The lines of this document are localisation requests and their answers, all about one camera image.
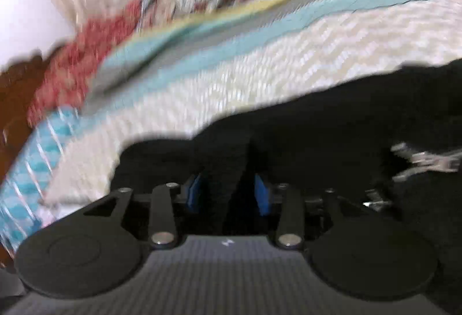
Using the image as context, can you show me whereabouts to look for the patterned bed sheet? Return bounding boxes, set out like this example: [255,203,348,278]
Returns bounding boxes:
[36,0,462,207]

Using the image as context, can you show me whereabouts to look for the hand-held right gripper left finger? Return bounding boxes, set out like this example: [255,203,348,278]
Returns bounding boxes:
[83,172,203,250]

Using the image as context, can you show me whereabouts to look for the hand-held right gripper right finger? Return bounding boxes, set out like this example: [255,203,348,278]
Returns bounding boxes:
[254,174,365,251]

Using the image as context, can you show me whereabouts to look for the floral patchwork quilt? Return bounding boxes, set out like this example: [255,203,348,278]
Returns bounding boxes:
[27,0,434,128]

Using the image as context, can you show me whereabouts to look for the carved wooden headboard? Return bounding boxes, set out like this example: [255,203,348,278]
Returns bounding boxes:
[0,53,55,153]

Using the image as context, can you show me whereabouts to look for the black pants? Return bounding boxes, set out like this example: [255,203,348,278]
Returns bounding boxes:
[113,59,462,305]

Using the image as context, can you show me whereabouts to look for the teal wave pattern pillow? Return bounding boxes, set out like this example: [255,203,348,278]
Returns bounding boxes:
[0,108,80,251]

